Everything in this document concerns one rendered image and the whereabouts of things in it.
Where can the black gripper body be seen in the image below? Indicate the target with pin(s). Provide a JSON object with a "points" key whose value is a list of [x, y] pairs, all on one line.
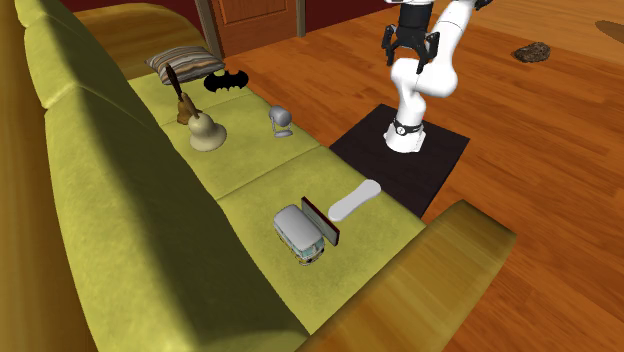
{"points": [[412, 27]]}

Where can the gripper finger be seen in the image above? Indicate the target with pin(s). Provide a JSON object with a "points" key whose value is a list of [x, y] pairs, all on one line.
{"points": [[429, 48], [387, 46]]}

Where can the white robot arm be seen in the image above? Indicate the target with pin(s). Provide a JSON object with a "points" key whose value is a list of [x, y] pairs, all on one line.
{"points": [[414, 78]]}

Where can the dark brown rock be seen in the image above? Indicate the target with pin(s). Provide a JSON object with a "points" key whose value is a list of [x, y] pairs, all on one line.
{"points": [[531, 52]]}

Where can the black robot stand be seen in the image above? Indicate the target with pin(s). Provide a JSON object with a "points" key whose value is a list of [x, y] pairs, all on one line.
{"points": [[404, 161]]}

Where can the brown wooden door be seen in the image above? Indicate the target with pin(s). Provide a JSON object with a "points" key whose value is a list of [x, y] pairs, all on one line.
{"points": [[253, 22]]}

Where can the white oblong remote control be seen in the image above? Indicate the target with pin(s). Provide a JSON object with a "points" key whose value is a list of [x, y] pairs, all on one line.
{"points": [[353, 201]]}

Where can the black bat-shaped emblem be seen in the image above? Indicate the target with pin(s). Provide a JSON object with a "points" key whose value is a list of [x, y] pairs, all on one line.
{"points": [[225, 82]]}

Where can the striped grey cushion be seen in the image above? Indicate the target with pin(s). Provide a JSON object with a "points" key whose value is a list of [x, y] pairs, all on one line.
{"points": [[190, 61]]}

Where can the beige bell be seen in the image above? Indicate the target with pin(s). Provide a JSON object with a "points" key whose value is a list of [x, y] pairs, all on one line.
{"points": [[206, 131]]}

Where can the grey toy van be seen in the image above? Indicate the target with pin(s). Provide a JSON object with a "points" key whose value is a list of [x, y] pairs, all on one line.
{"points": [[297, 234]]}

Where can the yellow-green sofa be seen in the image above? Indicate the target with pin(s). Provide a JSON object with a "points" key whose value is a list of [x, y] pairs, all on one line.
{"points": [[146, 219]]}

